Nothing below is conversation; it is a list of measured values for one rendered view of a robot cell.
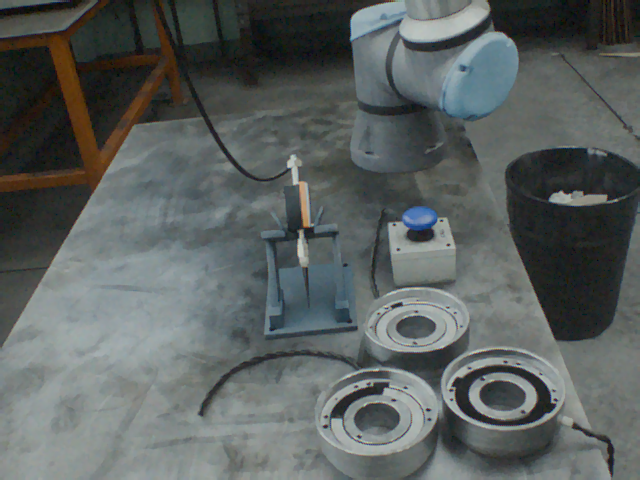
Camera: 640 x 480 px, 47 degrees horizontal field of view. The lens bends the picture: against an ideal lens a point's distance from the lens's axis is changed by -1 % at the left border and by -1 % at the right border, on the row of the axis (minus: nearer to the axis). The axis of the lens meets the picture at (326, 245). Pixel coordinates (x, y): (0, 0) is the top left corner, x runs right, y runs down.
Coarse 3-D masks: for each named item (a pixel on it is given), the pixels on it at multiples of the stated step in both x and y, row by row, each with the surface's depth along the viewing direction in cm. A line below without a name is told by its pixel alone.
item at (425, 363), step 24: (408, 288) 77; (432, 288) 76; (384, 312) 76; (408, 312) 75; (456, 312) 75; (408, 336) 76; (432, 336) 72; (456, 336) 69; (384, 360) 70; (408, 360) 69; (432, 360) 69
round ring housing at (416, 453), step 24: (336, 384) 66; (360, 384) 67; (408, 384) 66; (360, 408) 64; (384, 408) 65; (408, 408) 64; (432, 408) 63; (360, 432) 62; (432, 432) 60; (336, 456) 60; (360, 456) 58; (384, 456) 58; (408, 456) 59
